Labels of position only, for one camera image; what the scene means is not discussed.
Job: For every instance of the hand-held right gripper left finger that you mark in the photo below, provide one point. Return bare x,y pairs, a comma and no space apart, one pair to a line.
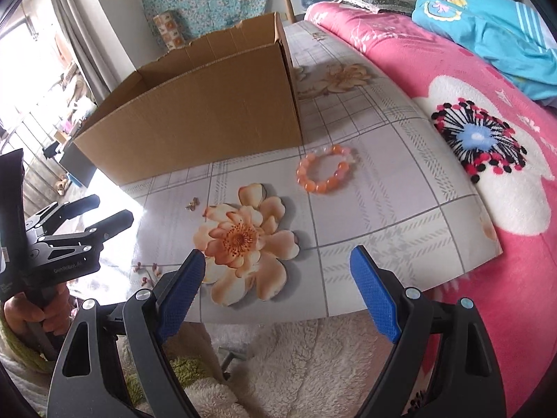
182,296

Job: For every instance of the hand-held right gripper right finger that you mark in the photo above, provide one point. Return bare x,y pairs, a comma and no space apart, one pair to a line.
376,296

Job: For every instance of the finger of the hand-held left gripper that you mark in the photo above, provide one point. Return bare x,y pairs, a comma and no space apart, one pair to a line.
113,224
74,207

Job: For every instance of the cardboard box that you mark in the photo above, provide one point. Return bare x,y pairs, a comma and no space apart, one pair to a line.
196,117

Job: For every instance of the person's left hand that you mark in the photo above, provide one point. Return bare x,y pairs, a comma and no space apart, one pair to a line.
54,309

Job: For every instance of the dark grey board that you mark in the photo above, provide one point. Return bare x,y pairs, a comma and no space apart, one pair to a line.
76,165

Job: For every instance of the green fluffy bow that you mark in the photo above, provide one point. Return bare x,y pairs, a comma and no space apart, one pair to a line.
185,368

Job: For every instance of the white fluffy robe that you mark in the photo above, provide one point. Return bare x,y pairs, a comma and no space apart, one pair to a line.
296,365

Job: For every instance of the grey curtain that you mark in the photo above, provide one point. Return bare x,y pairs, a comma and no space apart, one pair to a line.
78,17

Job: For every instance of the checkered patterned box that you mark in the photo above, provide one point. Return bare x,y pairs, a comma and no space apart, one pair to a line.
169,30

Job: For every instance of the pink floral blanket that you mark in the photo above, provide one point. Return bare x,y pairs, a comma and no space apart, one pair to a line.
391,65

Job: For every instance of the blue cartoon print quilt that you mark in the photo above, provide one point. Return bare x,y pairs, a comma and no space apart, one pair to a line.
487,30

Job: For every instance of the grey green pillow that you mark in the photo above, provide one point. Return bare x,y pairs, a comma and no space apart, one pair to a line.
374,2

